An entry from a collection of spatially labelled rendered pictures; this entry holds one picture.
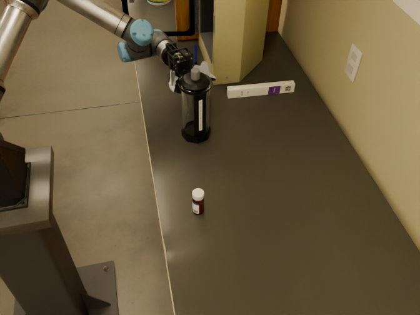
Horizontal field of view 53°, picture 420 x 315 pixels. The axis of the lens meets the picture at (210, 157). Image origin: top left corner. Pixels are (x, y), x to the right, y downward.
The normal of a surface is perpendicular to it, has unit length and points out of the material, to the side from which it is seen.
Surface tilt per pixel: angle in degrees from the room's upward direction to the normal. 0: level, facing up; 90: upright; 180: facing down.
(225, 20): 90
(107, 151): 0
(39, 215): 0
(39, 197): 0
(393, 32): 90
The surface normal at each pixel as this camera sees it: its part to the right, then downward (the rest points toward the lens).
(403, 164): -0.98, 0.14
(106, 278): 0.01, -0.70
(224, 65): 0.21, 0.70
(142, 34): 0.33, -0.11
